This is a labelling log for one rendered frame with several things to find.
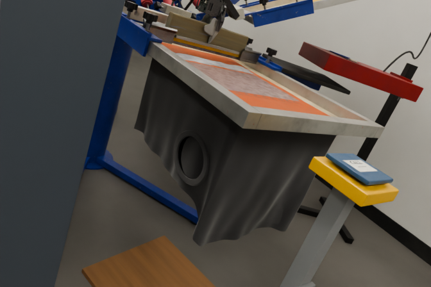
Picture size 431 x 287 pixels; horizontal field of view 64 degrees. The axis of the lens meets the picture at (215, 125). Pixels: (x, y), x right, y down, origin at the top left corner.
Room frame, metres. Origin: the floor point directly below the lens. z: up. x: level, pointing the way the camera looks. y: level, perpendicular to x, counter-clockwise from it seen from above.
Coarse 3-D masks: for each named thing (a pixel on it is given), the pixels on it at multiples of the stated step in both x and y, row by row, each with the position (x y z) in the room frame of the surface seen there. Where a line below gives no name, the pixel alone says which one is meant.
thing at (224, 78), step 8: (168, 48) 1.22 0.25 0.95; (176, 48) 1.29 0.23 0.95; (184, 48) 1.35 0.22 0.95; (200, 56) 1.30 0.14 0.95; (192, 64) 1.10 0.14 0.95; (200, 64) 1.15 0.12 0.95; (208, 72) 1.07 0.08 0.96; (216, 72) 1.11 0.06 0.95; (224, 72) 1.17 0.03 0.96; (216, 80) 1.00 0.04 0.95; (224, 80) 1.05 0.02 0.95; (232, 80) 1.09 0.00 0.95; (240, 80) 1.13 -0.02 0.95; (232, 88) 0.97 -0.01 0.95; (240, 88) 1.01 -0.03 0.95; (248, 88) 1.05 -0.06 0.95; (240, 96) 0.92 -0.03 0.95; (248, 96) 0.96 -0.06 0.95; (256, 104) 0.89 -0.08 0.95; (264, 104) 0.93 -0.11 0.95; (272, 104) 0.96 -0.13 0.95
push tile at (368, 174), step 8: (336, 160) 0.64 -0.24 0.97; (344, 160) 0.65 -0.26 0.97; (352, 160) 0.67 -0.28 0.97; (360, 160) 0.69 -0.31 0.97; (344, 168) 0.63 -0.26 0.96; (352, 168) 0.62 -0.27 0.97; (360, 168) 0.64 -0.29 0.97; (368, 168) 0.66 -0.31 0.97; (376, 168) 0.68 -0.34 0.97; (360, 176) 0.60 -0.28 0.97; (368, 176) 0.61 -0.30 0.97; (376, 176) 0.63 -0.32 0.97; (384, 176) 0.65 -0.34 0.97; (368, 184) 0.59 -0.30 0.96
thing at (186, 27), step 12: (168, 24) 1.20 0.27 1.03; (180, 24) 1.21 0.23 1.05; (192, 24) 1.25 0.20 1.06; (204, 24) 1.28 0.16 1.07; (192, 36) 1.26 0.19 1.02; (204, 36) 1.29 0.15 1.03; (216, 36) 1.32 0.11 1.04; (228, 36) 1.36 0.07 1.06; (240, 36) 1.40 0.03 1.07; (228, 48) 1.37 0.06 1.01; (240, 48) 1.41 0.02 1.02
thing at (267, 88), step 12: (216, 60) 1.34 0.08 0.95; (228, 60) 1.46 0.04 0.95; (240, 72) 1.27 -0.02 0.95; (252, 72) 1.37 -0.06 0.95; (252, 84) 1.15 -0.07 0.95; (264, 84) 1.23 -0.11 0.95; (276, 96) 1.10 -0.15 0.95; (288, 96) 1.17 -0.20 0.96; (288, 108) 0.99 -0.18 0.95; (300, 108) 1.05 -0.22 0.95; (312, 108) 1.12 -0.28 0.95
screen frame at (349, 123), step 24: (192, 72) 0.84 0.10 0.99; (264, 72) 1.42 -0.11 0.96; (216, 96) 0.75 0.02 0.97; (312, 96) 1.23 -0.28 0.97; (240, 120) 0.68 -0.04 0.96; (264, 120) 0.71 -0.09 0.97; (288, 120) 0.76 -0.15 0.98; (312, 120) 0.81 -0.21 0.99; (336, 120) 0.90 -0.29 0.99; (360, 120) 1.02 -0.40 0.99
